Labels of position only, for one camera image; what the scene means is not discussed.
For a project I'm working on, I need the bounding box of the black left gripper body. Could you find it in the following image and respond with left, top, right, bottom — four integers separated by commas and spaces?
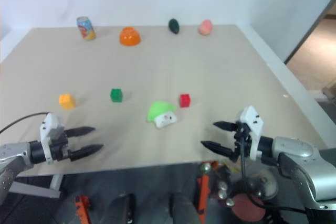
49, 130, 73, 162

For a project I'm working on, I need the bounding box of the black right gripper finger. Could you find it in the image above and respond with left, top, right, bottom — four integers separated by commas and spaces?
200, 140, 234, 157
213, 120, 238, 132

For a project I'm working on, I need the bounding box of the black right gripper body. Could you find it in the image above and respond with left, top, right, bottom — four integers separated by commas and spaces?
230, 120, 253, 163

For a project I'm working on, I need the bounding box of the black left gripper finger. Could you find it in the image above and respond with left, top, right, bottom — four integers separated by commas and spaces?
69, 144, 104, 163
65, 126, 96, 138

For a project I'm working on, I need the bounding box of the yellow cube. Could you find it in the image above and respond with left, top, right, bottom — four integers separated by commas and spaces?
58, 93, 77, 110

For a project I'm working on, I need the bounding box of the white table leg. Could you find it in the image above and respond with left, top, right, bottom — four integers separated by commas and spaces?
9, 174, 64, 199

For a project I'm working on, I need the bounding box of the red cube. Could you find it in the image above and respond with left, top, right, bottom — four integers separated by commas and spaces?
179, 93, 191, 109

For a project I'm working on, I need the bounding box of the orange metal bar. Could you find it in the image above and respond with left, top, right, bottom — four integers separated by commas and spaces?
196, 162, 211, 221

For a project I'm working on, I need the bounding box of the green cube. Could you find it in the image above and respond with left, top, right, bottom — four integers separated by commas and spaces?
109, 88, 124, 103

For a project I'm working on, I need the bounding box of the grey round metal knob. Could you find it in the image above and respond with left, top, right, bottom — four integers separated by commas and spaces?
248, 170, 277, 199

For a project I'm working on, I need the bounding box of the orange black tool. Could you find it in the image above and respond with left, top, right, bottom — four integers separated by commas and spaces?
74, 194, 93, 224

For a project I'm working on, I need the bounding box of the red round disc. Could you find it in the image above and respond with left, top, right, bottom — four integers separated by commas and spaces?
233, 193, 266, 222

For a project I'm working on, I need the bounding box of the green white mushroom toy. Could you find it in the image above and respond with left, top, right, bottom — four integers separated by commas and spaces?
146, 100, 177, 130

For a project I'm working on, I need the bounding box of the pink peach toy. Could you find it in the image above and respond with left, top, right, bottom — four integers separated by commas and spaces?
197, 19, 214, 36

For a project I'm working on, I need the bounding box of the colourful drink can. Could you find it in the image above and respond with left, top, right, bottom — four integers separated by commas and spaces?
76, 16, 97, 41

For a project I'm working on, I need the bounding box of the orange plastic bowl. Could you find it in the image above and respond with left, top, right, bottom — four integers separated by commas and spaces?
119, 26, 142, 47

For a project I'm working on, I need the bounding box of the dark green avocado toy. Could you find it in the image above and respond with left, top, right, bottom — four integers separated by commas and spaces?
167, 18, 181, 35

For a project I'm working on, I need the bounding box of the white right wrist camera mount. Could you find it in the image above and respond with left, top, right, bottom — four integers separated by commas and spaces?
239, 105, 265, 161

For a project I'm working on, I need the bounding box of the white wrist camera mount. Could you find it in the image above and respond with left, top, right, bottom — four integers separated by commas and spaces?
239, 105, 265, 161
39, 112, 65, 165

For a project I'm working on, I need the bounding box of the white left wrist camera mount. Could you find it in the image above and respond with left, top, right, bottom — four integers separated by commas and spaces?
39, 112, 65, 165

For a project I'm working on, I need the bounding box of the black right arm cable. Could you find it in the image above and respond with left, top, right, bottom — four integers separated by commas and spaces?
239, 140, 308, 213

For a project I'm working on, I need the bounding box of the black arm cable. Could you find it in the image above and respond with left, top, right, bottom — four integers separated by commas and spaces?
0, 112, 49, 134
239, 140, 308, 213

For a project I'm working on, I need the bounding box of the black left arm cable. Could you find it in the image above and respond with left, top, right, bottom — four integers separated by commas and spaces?
0, 112, 49, 134

